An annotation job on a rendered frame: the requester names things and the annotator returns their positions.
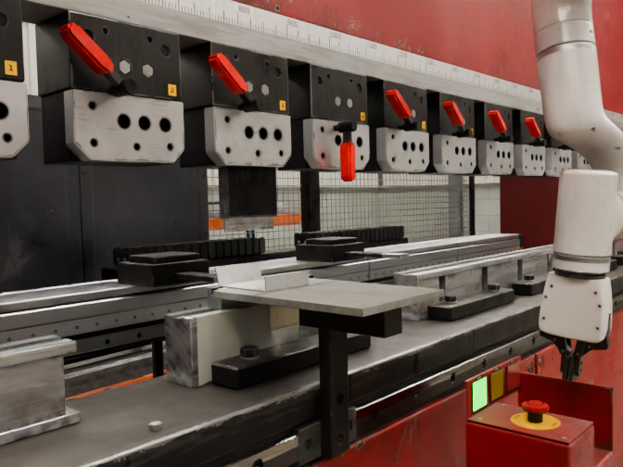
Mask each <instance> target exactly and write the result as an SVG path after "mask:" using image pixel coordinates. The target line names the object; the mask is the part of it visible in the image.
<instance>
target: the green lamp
mask: <svg viewBox="0 0 623 467"><path fill-rule="evenodd" d="M485 405H487V377H484V378H482V379H480V380H478V381H476V382H474V383H473V411H475V410H478V409H480V408H481V407H483V406H485Z"/></svg>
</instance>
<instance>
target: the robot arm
mask: <svg viewBox="0 0 623 467"><path fill-rule="evenodd" d="M591 2H592V0H531V16H532V24H533V32H534V41H535V49H536V58H537V66H538V73H539V81H540V94H541V102H542V110H543V117H544V123H545V127H546V130H547V132H548V134H549V135H550V136H551V137H552V138H553V139H554V140H556V141H558V142H560V143H562V144H565V145H567V146H569V147H571V148H573V149H574V150H576V151H577V152H578V153H580V154H581V155H582V156H583V157H584V158H585V159H586V160H587V161H588V163H589V164H590V166H591V169H568V170H562V171H561V172H560V174H559V185H558V197H557V208H556V219H555V230H554V241H553V254H550V255H549V261H550V262H552V263H553V267H554V268H556V269H555V270H554V271H549V273H548V277H547V280H546V283H545V286H544V291H543V295H542V300H541V305H540V317H539V327H540V335H541V336H542V337H544V338H547V339H549V340H552V341H553V343H554V344H555V345H556V347H557V348H558V349H559V353H560V354H561V366H560V372H562V373H563V376H562V379H563V380H567V379H568V381H570V382H573V381H575V380H576V379H578V378H579V376H581V375H582V367H583V357H584V355H586V354H587V353H589V352H590V351H592V350H607V349H608V348H610V341H609V335H610V334H611V329H612V291H611V283H610V278H608V277H605V276H606V274H604V272H609V271H610V260H611V250H612V243H613V240H614V239H623V132H622V131H620V130H619V129H618V127H617V126H616V125H615V124H614V123H613V122H612V121H611V120H610V119H608V117H607V116H606V114H605V112H604V107H603V100H602V92H601V84H600V75H599V67H598V58H597V50H596V43H595V35H594V28H593V19H592V11H591ZM571 339H574V340H577V343H576V347H575V351H574V352H573V350H572V340H571Z"/></svg>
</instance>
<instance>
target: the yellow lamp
mask: <svg viewBox="0 0 623 467"><path fill-rule="evenodd" d="M490 384H491V401H493V400H495V399H496V398H499V397H501V396H502V395H503V369H501V370H499V371H497V372H495V373H493V374H491V375H490Z"/></svg>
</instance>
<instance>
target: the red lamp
mask: <svg viewBox="0 0 623 467"><path fill-rule="evenodd" d="M518 386H519V362H518V361H517V362H515V363H513V364H511V365H509V366H507V392H509V391H511V390H513V389H515V388H516V387H518Z"/></svg>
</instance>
